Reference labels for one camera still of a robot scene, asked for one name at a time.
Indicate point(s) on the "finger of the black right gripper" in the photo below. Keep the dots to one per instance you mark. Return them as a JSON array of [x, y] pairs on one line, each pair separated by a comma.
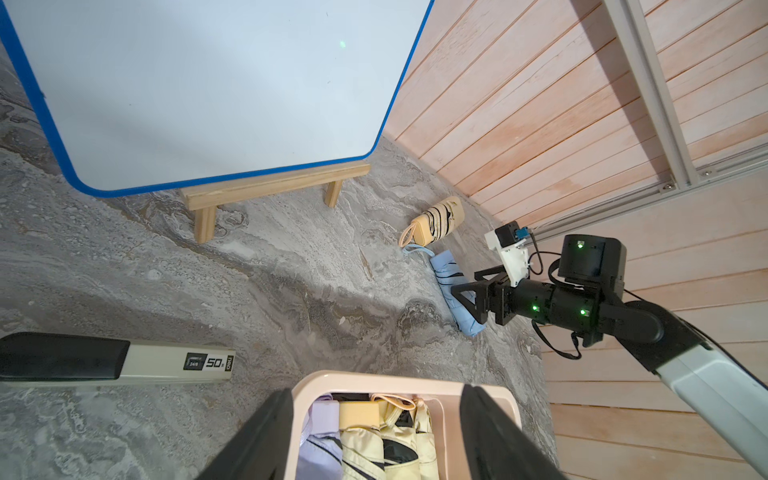
[[474, 297]]

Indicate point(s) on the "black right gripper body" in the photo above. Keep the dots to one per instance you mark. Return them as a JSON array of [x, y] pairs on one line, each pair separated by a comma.
[[494, 298]]

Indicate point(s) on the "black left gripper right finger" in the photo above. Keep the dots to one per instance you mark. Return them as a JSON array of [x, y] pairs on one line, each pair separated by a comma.
[[495, 447]]

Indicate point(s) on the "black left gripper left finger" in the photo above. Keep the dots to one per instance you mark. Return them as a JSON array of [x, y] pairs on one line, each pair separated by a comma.
[[259, 450]]

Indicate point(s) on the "purple umbrella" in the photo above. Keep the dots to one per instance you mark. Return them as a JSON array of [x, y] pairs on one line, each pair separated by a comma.
[[320, 451]]

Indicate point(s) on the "pink plastic storage box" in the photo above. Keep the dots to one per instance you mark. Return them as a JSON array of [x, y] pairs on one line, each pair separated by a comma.
[[442, 398]]

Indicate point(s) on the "beige umbrella black lining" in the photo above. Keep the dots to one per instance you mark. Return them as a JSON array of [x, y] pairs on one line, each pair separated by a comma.
[[406, 430]]

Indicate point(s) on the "small beige striped umbrella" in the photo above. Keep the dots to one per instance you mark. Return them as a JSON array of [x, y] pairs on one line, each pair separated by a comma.
[[434, 224]]

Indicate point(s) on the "beige black-striped umbrella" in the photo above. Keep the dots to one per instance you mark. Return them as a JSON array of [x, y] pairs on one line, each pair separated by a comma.
[[362, 445]]

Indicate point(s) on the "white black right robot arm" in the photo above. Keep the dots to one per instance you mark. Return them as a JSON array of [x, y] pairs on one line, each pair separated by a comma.
[[584, 295]]

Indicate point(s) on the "beige black stapler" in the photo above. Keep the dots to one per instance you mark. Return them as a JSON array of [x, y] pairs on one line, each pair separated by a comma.
[[31, 359]]

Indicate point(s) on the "blue framed whiteboard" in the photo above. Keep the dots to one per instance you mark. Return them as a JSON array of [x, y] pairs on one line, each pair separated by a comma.
[[141, 96]]

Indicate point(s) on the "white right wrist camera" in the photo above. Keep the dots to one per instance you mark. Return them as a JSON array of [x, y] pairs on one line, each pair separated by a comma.
[[509, 242]]

